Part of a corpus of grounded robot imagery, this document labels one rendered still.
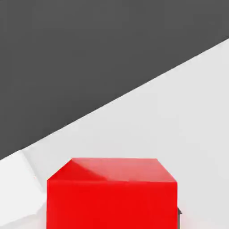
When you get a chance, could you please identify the small red cube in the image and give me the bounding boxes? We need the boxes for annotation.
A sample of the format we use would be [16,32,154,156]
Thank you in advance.
[46,157,178,229]

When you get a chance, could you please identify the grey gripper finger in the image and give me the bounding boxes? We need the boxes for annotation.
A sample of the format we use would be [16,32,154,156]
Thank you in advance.
[177,207,183,229]

